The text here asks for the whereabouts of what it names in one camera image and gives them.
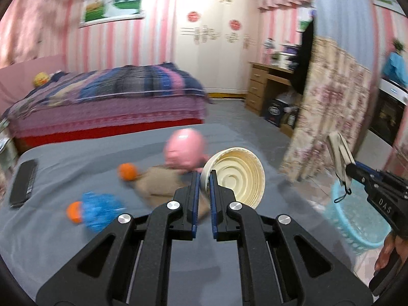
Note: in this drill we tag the wooden desk with drawers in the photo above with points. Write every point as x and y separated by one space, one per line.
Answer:
271 96

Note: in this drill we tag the blue cloth with plant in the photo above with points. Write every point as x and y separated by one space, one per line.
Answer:
395 67

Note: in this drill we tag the framed landscape picture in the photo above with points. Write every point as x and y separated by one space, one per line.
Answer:
94 12

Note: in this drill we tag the brown cardboard piece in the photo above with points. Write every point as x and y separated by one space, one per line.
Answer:
158 184

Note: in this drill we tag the small orange tangerine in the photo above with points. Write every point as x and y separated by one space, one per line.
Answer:
127 172

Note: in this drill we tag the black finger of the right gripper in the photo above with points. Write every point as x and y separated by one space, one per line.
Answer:
357 174

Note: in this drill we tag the bed with patchwork quilt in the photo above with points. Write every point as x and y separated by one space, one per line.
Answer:
98 103

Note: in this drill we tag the yellow duck plush toy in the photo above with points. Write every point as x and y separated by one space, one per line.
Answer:
41 79

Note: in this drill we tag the pink piggy bank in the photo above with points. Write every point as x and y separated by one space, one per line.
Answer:
185 150

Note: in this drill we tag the blue plastic bag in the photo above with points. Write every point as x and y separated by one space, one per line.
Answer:
99 210

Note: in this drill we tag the black leather wallet case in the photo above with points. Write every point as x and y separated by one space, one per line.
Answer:
23 184

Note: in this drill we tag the light blue laundry basket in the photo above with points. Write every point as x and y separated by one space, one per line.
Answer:
362 227

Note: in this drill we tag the white wardrobe with decals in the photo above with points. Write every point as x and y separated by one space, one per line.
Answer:
215 40

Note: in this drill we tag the black hanging garment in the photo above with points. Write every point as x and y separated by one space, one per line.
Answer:
303 58

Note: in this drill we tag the water dispenser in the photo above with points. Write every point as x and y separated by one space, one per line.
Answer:
390 106

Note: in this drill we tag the grey blue bed sheet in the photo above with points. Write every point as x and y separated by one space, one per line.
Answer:
38 238

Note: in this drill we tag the floral curtain right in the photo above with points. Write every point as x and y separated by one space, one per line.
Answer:
336 98

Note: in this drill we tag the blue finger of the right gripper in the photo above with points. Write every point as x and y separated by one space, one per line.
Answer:
367 169

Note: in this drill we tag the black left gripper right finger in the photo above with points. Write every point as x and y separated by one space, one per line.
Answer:
280 262

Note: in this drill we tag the person's hand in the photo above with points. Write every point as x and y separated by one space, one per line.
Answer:
392 242

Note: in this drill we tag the orange bottle cap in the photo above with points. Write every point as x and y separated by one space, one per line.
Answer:
74 212

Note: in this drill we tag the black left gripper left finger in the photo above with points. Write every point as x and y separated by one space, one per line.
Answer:
128 262

